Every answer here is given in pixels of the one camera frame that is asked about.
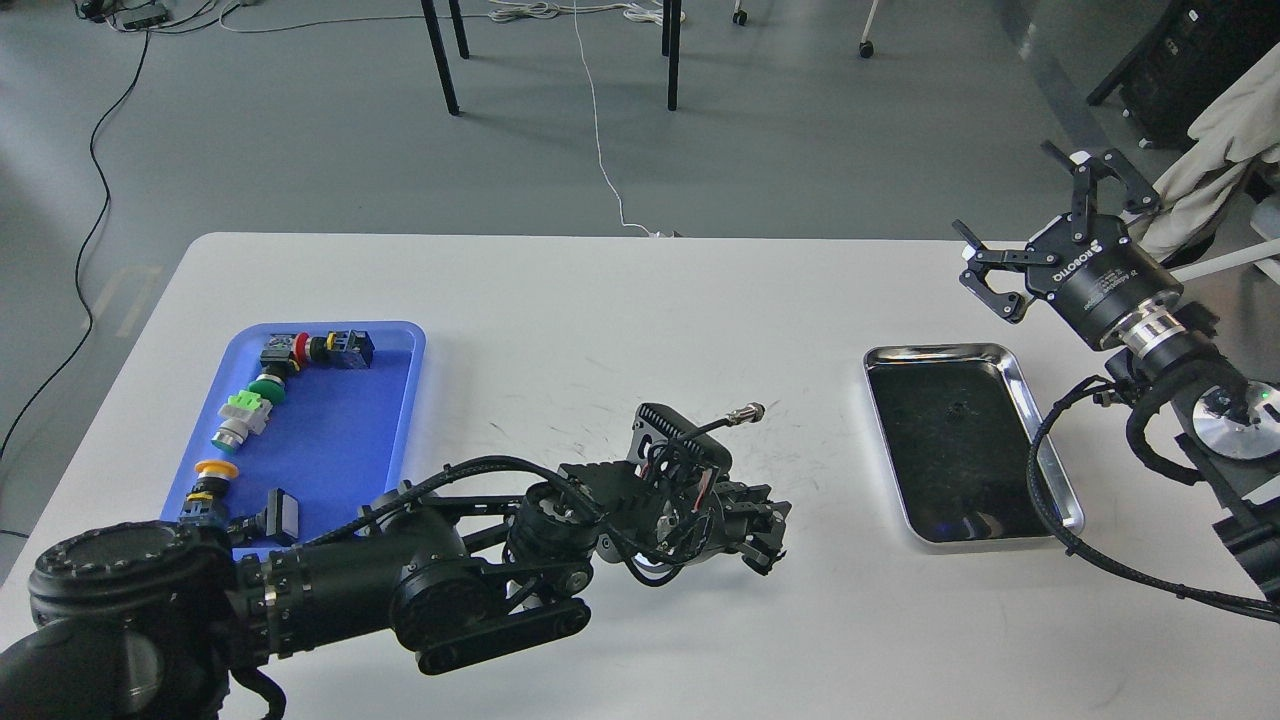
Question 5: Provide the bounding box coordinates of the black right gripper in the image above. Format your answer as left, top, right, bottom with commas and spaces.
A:
952, 140, 1185, 351

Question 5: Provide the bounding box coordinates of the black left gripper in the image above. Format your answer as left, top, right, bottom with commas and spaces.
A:
655, 480, 792, 577

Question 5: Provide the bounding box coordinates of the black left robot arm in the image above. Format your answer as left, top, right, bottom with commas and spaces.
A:
3, 404, 790, 719

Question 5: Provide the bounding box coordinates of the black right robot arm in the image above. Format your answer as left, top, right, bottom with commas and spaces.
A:
954, 141, 1279, 624

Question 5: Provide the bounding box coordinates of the silver metal tray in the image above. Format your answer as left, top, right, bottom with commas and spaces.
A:
861, 342, 1056, 553

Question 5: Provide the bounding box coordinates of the blue plastic tray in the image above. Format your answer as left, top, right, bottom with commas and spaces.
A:
160, 322, 428, 542

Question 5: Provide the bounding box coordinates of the beige cloth on chair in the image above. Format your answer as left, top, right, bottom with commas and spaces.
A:
1129, 45, 1279, 261

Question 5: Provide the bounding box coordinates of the black cabinet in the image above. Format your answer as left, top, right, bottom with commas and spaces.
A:
1085, 1, 1279, 149

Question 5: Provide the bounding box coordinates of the white chair leg with caster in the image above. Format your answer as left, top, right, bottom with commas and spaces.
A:
858, 0, 881, 59

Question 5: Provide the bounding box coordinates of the black table leg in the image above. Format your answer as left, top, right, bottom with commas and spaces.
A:
447, 0, 470, 59
420, 0, 461, 117
660, 0, 684, 111

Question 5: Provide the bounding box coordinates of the black square push button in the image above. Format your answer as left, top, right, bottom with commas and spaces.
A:
227, 488, 300, 547

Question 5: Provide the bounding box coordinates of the red emergency stop button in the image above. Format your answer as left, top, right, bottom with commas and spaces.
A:
259, 332, 310, 375

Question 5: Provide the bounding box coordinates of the black power strip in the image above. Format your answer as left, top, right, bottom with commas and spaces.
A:
113, 1, 170, 32

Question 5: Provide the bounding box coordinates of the white floor cable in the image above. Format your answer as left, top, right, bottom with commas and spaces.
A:
486, 0, 686, 240

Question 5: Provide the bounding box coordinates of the black blue switch block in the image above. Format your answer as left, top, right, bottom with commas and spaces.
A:
321, 331, 375, 370

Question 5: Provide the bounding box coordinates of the green push button switch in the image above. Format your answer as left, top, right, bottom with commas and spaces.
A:
246, 366, 288, 406

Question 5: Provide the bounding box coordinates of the light green white switch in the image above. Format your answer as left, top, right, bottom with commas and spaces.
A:
210, 389, 273, 454

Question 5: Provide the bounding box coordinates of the black floor cable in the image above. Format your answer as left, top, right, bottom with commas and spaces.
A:
0, 0, 241, 461

